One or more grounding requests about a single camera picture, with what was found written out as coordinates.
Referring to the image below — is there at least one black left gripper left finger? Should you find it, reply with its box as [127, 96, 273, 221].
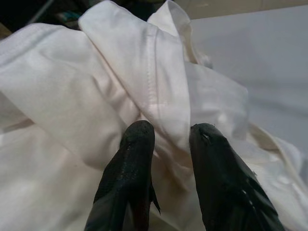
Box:
[84, 121, 161, 231]

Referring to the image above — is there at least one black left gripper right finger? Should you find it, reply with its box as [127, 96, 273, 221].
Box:
[189, 122, 286, 231]

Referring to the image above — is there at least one plain white shirt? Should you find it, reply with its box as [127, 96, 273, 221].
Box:
[0, 0, 251, 231]

